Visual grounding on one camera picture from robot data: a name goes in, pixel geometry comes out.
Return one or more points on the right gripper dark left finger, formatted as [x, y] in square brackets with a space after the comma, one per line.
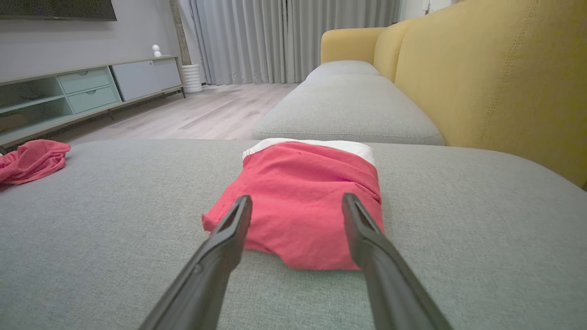
[206, 275]

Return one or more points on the red shorts with white band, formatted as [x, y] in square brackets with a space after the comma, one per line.
[302, 201]

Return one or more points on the long low TV cabinet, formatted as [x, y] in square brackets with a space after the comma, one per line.
[41, 114]

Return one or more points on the small white figurine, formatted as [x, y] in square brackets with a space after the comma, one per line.
[156, 51]

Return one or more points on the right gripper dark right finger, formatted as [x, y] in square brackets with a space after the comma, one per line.
[390, 284]

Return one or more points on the mint green cabinet drawer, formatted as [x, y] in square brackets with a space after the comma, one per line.
[85, 80]
[93, 99]

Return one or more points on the grey pleated curtain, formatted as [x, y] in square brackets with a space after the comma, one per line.
[243, 41]
[344, 16]

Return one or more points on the brown tree trunk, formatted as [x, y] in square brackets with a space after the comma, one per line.
[179, 32]

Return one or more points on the pale grey cabinet door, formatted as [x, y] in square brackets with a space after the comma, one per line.
[146, 78]

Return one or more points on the yellow sofa armrest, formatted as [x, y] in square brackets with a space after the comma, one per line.
[348, 45]

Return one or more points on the red jersey with black number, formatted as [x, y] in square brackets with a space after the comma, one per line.
[32, 160]

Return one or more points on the grey sofa seat cushion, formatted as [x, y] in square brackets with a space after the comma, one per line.
[344, 68]
[348, 110]

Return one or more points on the small yellow sofa back cushion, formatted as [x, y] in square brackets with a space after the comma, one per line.
[390, 50]

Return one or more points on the large grey sofa chaise cushion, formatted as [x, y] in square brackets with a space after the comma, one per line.
[91, 252]

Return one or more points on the dark wall television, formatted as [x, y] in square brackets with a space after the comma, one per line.
[55, 8]

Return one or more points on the white ribbed plant pot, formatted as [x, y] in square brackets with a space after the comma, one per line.
[192, 79]

